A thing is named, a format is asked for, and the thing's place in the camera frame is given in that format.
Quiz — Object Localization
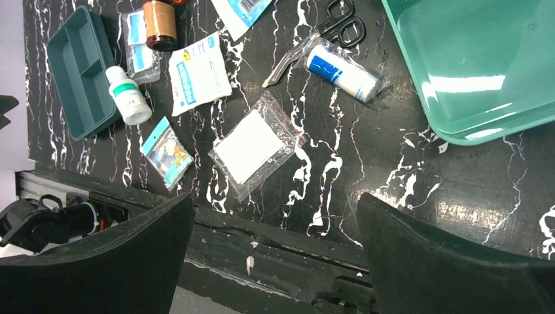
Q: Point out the black scissors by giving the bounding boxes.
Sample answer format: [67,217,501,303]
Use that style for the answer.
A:
[316,0,367,48]

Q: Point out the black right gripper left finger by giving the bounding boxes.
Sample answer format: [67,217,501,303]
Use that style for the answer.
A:
[1,195,194,313]

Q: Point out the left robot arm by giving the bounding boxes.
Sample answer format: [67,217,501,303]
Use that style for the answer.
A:
[1,195,129,253]

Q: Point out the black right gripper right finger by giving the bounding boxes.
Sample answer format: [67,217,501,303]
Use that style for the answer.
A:
[356,193,554,313]

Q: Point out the brown glass bottle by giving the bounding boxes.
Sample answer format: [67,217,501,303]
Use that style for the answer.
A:
[143,0,178,52]

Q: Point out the aluminium rail frame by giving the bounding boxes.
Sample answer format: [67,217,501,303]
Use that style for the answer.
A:
[15,171,90,205]

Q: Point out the large blue white packet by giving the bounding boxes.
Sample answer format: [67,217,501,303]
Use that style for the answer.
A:
[211,0,272,41]

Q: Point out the teal bandage assortment packet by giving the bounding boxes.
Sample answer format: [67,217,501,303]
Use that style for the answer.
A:
[141,117,194,191]

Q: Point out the green medicine box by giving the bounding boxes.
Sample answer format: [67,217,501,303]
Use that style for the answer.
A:
[383,0,554,146]

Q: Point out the white bandage roll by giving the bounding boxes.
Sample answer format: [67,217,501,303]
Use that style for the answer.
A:
[302,39,384,103]

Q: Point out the dark teal divider tray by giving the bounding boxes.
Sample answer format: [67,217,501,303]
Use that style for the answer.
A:
[46,6,121,141]

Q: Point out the white medicine bottle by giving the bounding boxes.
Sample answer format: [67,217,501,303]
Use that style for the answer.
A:
[105,66,152,126]

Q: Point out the clear zip bag white pad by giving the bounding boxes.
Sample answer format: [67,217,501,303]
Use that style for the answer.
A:
[209,91,306,201]

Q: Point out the white blue gauze packet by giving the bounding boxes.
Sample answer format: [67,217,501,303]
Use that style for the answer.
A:
[168,32,232,117]

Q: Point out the tweezers in plastic wrap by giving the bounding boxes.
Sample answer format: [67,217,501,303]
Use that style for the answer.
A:
[262,32,321,88]

